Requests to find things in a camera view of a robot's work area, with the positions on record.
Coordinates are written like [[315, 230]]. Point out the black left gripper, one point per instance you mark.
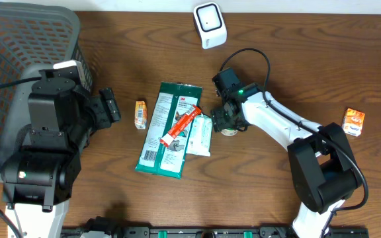
[[104, 107]]

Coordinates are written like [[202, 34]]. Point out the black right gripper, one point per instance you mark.
[[219, 122]]

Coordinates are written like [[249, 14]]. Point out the green lid spice jar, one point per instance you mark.
[[229, 132]]

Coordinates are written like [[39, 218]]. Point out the orange small box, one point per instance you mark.
[[353, 122], [140, 119]]

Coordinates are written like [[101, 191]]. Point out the red white sachet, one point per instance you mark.
[[181, 124]]

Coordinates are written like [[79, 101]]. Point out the white teal wipes packet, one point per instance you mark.
[[200, 136]]

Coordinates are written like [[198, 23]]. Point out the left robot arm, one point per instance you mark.
[[39, 175]]

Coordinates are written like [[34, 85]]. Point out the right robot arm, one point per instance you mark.
[[323, 168]]

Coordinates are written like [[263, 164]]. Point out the white barcode scanner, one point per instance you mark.
[[210, 25]]

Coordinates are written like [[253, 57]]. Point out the grey plastic shopping basket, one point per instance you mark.
[[30, 35]]

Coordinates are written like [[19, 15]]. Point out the black mounting rail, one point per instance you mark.
[[104, 227]]

